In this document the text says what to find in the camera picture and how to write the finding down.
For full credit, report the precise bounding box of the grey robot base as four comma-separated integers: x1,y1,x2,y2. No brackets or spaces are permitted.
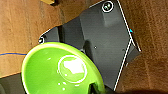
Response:
38,0,143,93

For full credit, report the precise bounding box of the blue cable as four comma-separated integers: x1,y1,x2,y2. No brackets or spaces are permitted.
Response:
0,51,26,57

